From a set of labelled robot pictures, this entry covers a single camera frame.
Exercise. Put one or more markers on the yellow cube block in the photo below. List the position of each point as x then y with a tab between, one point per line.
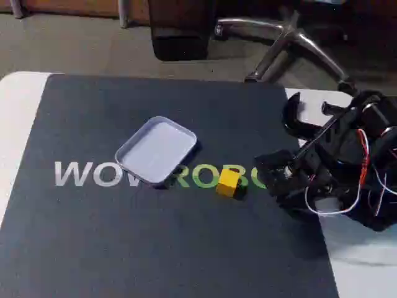
226	184

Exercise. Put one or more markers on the white rectangular tray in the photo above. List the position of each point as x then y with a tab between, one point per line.
155	152

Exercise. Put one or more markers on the black table clamp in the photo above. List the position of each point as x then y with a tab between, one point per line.
293	122

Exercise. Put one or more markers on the silver office chair base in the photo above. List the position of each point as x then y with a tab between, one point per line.
297	40

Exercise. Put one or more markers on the black mat with WOWROBO print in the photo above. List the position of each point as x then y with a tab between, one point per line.
124	236

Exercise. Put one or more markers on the dark rectangular box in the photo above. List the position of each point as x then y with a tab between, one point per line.
180	31

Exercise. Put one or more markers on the grey metal furniture leg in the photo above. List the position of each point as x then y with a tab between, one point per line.
124	14
17	7

